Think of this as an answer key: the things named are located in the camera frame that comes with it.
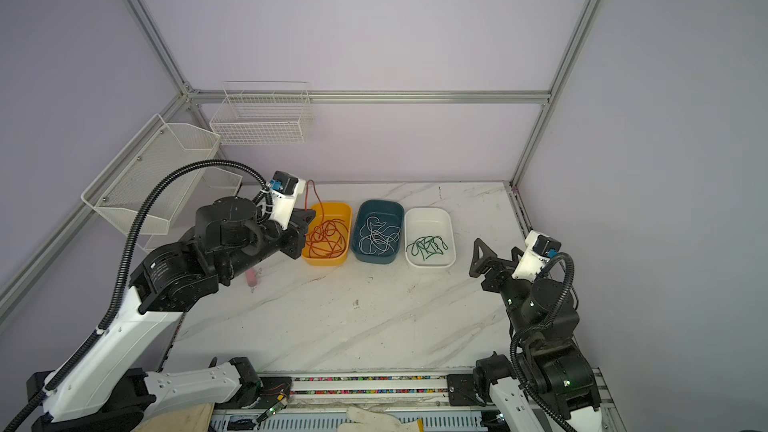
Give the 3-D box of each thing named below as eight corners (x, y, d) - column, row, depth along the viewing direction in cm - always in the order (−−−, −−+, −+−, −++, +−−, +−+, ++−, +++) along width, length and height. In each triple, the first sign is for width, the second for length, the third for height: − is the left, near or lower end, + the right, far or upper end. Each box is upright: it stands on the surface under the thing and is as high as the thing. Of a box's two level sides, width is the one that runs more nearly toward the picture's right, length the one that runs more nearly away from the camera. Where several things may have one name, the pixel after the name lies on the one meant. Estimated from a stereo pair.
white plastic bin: (405, 273, 97) (405, 265, 92) (403, 217, 112) (404, 207, 108) (455, 274, 97) (458, 265, 92) (447, 217, 112) (449, 207, 108)
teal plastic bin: (351, 264, 100) (349, 255, 95) (357, 209, 115) (355, 199, 111) (404, 264, 100) (405, 255, 95) (403, 209, 115) (403, 199, 111)
